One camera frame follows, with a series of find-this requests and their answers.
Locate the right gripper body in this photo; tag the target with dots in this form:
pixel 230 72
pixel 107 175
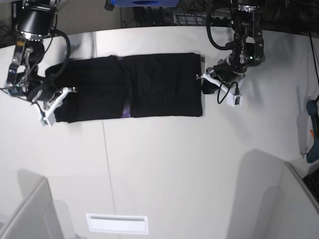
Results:
pixel 41 88

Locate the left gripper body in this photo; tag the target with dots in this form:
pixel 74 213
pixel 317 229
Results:
pixel 227 72

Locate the black T-shirt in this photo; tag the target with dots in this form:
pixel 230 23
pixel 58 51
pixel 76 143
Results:
pixel 137 86

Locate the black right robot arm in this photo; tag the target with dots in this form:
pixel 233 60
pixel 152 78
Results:
pixel 36 22

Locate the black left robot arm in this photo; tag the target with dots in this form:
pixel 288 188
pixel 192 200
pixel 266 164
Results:
pixel 247 46

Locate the blue box under table edge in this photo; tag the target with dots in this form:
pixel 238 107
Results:
pixel 151 3

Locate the white left partition panel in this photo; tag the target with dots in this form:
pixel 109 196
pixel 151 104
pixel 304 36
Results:
pixel 35 217

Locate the white partition panel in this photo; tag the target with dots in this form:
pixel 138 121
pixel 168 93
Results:
pixel 295 214
pixel 35 217

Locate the black keyboard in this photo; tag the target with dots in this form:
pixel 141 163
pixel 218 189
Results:
pixel 312 182

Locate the white right partition panel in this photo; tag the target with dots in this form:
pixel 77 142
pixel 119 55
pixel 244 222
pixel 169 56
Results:
pixel 295 214

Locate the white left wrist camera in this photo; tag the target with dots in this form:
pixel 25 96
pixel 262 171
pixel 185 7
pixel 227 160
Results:
pixel 230 93

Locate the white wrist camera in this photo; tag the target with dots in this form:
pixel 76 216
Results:
pixel 46 110
pixel 230 93

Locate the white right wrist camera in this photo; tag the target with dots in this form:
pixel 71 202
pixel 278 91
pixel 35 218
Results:
pixel 46 110

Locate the blue handled tool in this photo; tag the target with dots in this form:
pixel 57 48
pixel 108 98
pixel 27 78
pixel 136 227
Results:
pixel 312 109

